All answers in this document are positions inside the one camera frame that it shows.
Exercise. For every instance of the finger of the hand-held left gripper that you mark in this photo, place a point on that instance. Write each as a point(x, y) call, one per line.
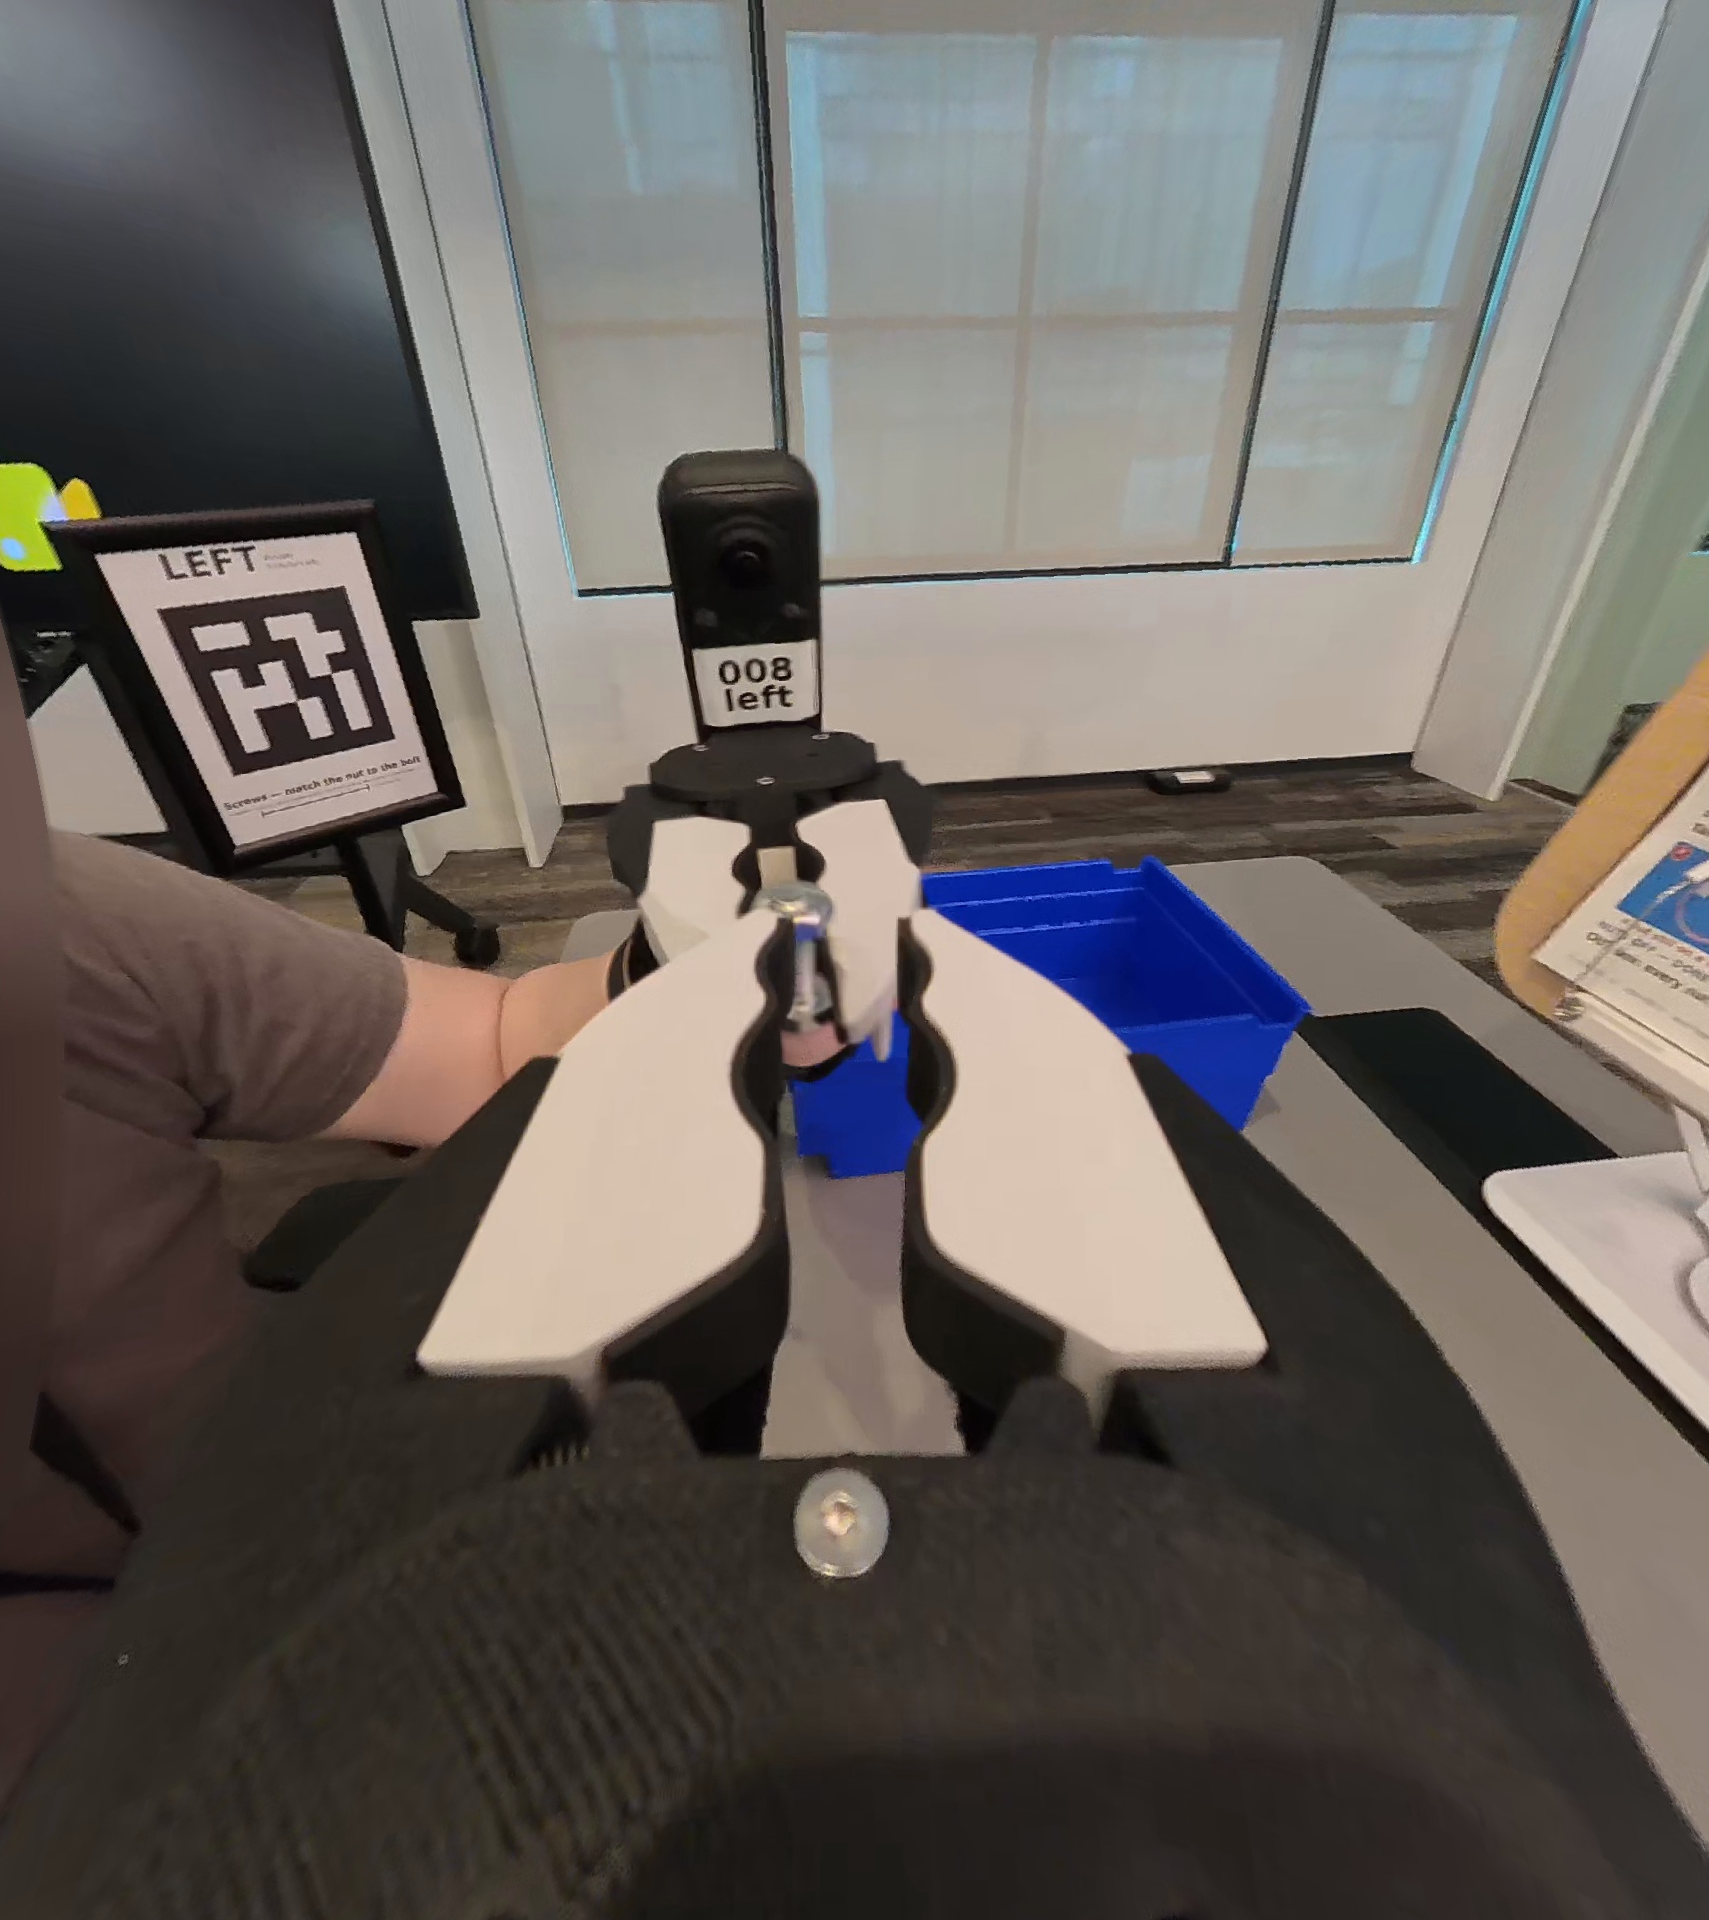
point(869, 885)
point(696, 885)

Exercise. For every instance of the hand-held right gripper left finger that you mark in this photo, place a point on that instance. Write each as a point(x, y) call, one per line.
point(614, 1185)

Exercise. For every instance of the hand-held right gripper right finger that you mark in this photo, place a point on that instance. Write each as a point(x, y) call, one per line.
point(1078, 1200)

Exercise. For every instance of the silver bolt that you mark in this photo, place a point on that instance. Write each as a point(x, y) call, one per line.
point(809, 944)

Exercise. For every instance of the blue plastic bin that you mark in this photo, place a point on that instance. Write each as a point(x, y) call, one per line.
point(1138, 975)

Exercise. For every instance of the person's left forearm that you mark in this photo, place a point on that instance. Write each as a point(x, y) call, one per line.
point(495, 1034)

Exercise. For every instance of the person's left hand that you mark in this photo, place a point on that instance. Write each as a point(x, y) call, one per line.
point(813, 1046)

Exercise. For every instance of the black chair armrest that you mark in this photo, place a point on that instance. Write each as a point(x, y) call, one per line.
point(329, 1231)

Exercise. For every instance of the black floor box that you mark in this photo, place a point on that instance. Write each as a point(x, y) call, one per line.
point(1190, 780)

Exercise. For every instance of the person's grey shirt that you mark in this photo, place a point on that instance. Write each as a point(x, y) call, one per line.
point(224, 990)

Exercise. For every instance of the large window with blinds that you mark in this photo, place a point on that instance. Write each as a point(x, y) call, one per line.
point(944, 181)

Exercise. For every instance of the black framed marker sign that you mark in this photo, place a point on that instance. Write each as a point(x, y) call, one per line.
point(277, 674)

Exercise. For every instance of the white document stand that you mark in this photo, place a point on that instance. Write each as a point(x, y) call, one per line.
point(1590, 1245)

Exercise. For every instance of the wooden board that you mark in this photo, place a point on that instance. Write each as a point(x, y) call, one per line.
point(1619, 811)

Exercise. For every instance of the large black screen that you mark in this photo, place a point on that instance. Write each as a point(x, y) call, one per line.
point(165, 225)

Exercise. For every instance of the yellow green object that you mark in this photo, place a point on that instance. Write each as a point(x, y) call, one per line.
point(6, 518)

